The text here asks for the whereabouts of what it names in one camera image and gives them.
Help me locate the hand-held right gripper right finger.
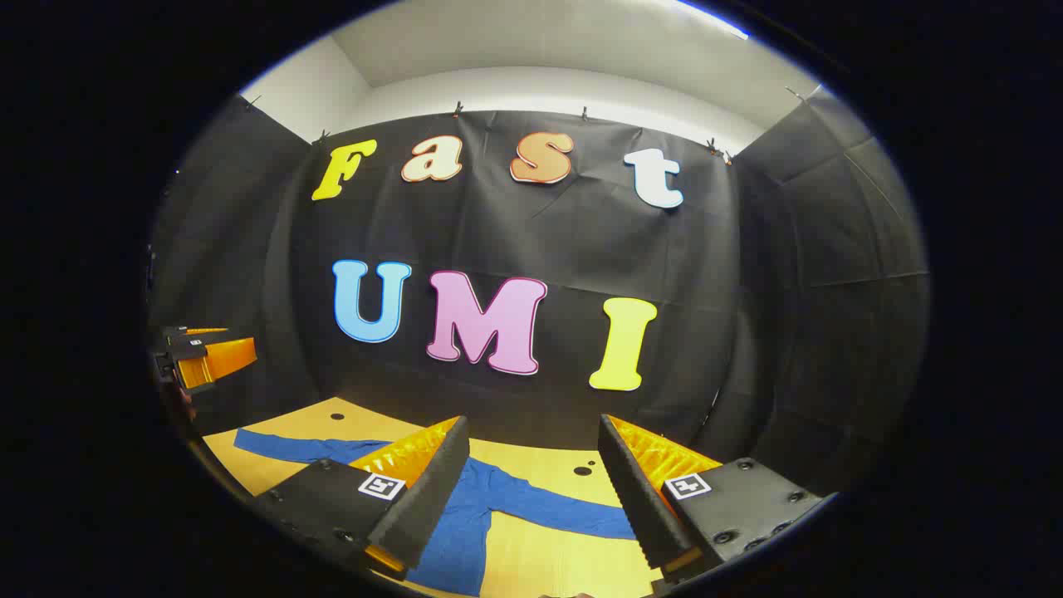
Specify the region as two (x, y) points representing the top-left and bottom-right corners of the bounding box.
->
(598, 414), (831, 586)

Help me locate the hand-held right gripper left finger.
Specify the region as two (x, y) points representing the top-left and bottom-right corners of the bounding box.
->
(249, 415), (472, 582)

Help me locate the blue corduroy shirt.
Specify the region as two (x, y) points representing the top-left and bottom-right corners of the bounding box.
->
(233, 428), (640, 597)

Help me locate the black backdrop cloth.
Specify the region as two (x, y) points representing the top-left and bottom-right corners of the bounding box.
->
(148, 87), (931, 466)

